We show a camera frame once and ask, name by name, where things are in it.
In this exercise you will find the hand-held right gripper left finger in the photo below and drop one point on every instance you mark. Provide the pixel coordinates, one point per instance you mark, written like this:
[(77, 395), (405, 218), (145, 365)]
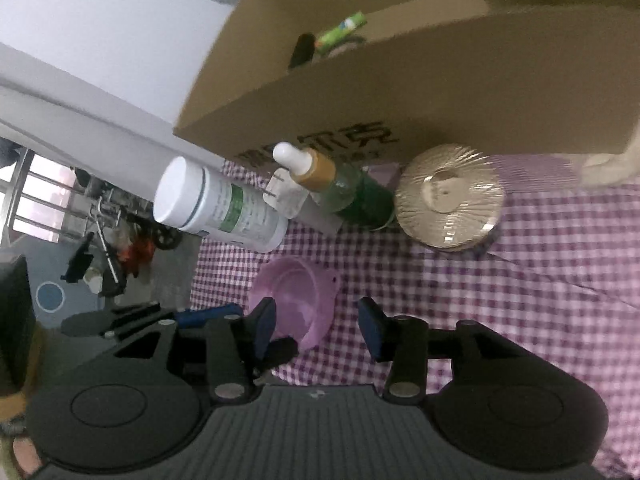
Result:
[(265, 325)]

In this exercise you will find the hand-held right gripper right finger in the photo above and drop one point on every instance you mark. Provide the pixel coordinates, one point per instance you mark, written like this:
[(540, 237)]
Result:
[(372, 327)]

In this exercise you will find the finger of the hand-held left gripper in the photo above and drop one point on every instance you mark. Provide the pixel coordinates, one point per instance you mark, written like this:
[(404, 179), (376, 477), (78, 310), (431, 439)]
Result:
[(200, 317), (282, 350)]

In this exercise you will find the purple plastic lid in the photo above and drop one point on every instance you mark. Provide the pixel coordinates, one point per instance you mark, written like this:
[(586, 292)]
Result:
[(300, 300)]

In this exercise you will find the white charger plug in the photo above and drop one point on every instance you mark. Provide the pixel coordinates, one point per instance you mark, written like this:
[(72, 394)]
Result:
[(285, 197)]

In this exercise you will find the brown cardboard box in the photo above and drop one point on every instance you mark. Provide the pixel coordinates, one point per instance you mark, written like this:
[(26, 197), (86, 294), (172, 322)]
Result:
[(450, 85)]

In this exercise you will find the green lip balm tube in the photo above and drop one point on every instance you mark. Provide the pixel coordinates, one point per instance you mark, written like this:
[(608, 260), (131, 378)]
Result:
[(345, 27)]

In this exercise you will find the black wheeled stroller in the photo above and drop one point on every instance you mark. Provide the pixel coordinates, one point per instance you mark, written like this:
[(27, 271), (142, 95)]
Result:
[(167, 238)]

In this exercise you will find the red orange object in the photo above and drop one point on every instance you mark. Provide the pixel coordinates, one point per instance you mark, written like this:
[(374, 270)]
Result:
[(137, 255)]

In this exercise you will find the white supplement bottle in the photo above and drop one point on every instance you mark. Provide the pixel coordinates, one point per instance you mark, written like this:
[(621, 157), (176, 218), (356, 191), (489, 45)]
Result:
[(220, 210)]

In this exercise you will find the purple checkered tablecloth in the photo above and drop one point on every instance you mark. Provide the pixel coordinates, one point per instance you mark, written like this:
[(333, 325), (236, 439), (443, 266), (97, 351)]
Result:
[(500, 300)]

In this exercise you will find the green dropper bottle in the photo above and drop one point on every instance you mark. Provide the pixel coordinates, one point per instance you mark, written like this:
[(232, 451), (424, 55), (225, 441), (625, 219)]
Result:
[(360, 195)]

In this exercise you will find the round blue mat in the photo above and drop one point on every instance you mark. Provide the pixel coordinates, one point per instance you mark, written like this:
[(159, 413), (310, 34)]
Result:
[(50, 297)]

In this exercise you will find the gold lidded cream jar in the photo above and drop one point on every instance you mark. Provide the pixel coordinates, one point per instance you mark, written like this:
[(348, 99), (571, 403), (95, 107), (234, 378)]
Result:
[(450, 195)]

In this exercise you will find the dark furniture panel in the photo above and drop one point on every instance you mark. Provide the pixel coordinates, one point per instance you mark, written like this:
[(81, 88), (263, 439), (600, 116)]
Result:
[(15, 325)]

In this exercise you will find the metal window railing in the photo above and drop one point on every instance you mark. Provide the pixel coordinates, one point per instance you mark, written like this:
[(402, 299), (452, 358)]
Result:
[(20, 185)]

